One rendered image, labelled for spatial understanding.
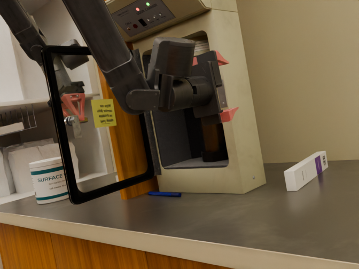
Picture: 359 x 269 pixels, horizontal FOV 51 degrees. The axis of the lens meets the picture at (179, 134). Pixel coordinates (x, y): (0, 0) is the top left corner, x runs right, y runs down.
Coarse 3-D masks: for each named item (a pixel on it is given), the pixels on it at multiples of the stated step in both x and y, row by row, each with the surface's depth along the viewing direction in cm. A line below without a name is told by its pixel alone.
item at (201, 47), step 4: (200, 36) 105; (204, 36) 105; (192, 40) 105; (196, 40) 104; (200, 40) 104; (204, 40) 104; (196, 44) 104; (200, 44) 104; (204, 44) 104; (208, 44) 104; (196, 48) 103; (200, 48) 103; (204, 48) 103; (208, 48) 103; (196, 52) 103; (200, 52) 103; (204, 52) 103; (196, 56) 119
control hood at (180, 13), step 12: (108, 0) 103; (120, 0) 101; (132, 0) 99; (168, 0) 95; (180, 0) 93; (192, 0) 92; (204, 0) 92; (180, 12) 96; (192, 12) 95; (168, 24) 102; (132, 36) 111; (144, 36) 111
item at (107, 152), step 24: (72, 72) 97; (96, 72) 103; (72, 96) 96; (96, 96) 102; (96, 120) 102; (120, 120) 108; (72, 144) 95; (96, 144) 101; (120, 144) 107; (96, 168) 100; (120, 168) 106; (144, 168) 113
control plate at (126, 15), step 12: (144, 0) 97; (156, 0) 96; (120, 12) 104; (132, 12) 103; (144, 12) 101; (156, 12) 99; (168, 12) 98; (120, 24) 109; (132, 24) 107; (156, 24) 103
